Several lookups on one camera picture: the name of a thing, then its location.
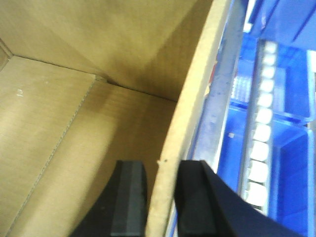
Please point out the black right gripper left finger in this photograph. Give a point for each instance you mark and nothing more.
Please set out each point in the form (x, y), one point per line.
(121, 209)

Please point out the stainless steel shelf rail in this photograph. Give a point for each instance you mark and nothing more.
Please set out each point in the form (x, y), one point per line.
(197, 128)

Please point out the brown cardboard carton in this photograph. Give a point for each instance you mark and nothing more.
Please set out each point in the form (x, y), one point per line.
(84, 83)

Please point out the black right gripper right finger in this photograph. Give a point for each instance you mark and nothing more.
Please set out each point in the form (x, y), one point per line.
(207, 207)

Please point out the white roller track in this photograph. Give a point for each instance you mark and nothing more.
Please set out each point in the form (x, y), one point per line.
(255, 172)

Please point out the blue plastic bin lower right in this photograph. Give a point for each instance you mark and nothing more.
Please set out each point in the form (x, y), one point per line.
(292, 24)

